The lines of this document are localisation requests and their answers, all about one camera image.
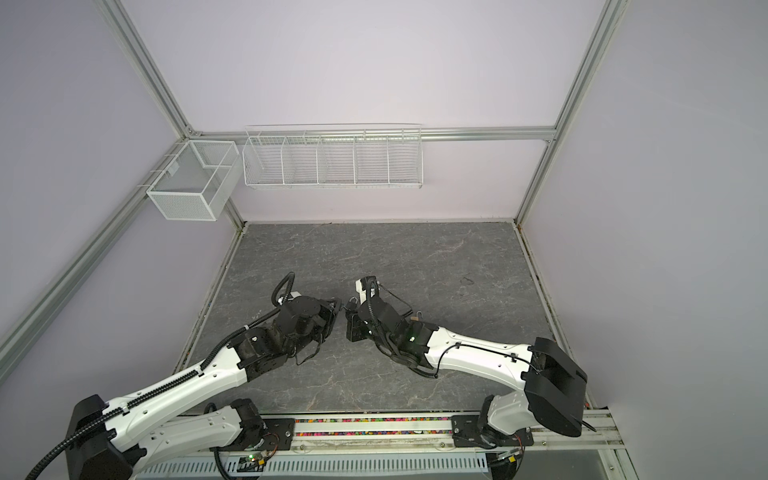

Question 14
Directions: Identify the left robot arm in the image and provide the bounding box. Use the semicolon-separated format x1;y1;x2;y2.
27;273;341;479

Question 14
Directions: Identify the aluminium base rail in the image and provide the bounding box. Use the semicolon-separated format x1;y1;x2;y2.
119;411;625;460

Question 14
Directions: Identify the white vented cable duct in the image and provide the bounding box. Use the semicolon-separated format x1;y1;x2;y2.
138;452;489;479

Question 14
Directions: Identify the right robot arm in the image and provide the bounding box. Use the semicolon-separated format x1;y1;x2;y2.
345;276;590;449

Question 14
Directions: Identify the white wire shelf basket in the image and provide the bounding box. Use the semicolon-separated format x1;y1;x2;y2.
242;123;424;189

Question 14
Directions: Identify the white mesh box basket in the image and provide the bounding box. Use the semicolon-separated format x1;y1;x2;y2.
147;140;243;221

